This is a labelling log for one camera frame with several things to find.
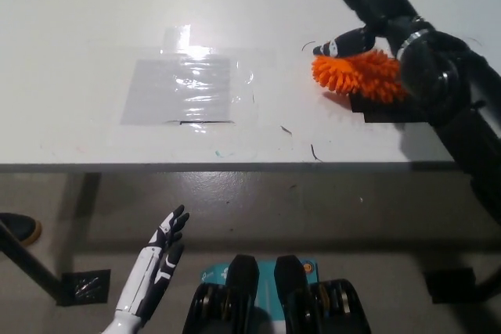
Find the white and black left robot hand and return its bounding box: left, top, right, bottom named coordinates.
left=115, top=204, right=190, bottom=321

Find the clear plastic sheet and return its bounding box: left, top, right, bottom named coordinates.
left=119, top=24, right=256, bottom=135

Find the black tape patch on floor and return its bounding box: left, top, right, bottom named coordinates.
left=58, top=269, right=112, bottom=307

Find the black table leg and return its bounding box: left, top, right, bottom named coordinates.
left=0, top=218, right=63, bottom=298

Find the orange microfiber duster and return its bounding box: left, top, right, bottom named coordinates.
left=311, top=48, right=410, bottom=103

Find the black tape patch on desk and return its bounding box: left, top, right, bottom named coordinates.
left=349, top=93, right=431, bottom=124

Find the black shoe with tan sole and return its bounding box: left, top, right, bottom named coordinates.
left=0, top=212, right=42, bottom=247

